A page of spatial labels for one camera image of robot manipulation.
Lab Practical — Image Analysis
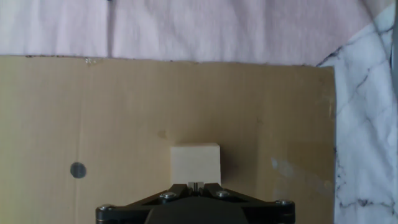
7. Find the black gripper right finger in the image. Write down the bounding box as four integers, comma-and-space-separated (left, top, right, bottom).
196, 182, 296, 224

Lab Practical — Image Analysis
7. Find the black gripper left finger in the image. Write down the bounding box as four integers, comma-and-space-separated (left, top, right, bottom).
95, 182, 197, 224

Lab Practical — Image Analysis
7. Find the large pale wooden block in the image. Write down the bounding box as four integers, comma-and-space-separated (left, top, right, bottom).
170, 142, 221, 188

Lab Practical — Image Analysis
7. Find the brown cardboard sheet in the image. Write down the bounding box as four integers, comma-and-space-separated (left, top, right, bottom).
0, 55, 337, 224

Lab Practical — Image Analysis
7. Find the marble print cloth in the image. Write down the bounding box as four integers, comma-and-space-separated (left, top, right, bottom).
0, 0, 398, 224

